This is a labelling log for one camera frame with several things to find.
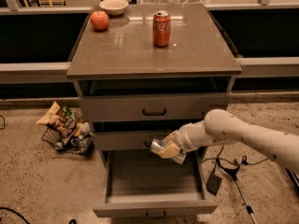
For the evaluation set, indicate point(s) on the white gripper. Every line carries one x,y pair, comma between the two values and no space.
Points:
183,138

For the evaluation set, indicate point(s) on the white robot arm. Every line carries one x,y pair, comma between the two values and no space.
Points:
221,125

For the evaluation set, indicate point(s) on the grey middle drawer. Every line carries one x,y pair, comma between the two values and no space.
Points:
122,135

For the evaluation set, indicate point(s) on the grey drawer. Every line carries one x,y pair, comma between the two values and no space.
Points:
152,98
122,135
138,183

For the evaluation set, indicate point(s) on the grey top drawer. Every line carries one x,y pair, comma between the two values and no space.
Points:
152,98

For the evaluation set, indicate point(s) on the grey bottom drawer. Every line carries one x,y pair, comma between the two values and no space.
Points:
138,183

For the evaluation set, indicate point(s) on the grey drawer cabinet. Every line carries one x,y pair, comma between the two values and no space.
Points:
126,50

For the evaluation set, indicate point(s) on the red coca-cola can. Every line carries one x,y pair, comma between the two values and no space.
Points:
161,28

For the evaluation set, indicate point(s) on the black power adapter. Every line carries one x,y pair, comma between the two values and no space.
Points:
213,183

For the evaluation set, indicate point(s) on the black silver tripod leg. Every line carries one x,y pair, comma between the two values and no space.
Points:
232,172

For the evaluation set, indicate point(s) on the yellow snack bag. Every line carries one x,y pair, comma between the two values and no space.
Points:
57,120

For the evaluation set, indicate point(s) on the black pole on floor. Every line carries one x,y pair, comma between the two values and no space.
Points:
294,178

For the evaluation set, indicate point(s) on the red apple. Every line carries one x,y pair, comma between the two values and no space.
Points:
99,20

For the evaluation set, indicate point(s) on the white bowl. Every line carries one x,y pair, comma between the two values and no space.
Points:
114,7

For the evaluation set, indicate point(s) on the wire basket on floor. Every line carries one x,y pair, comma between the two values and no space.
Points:
81,145

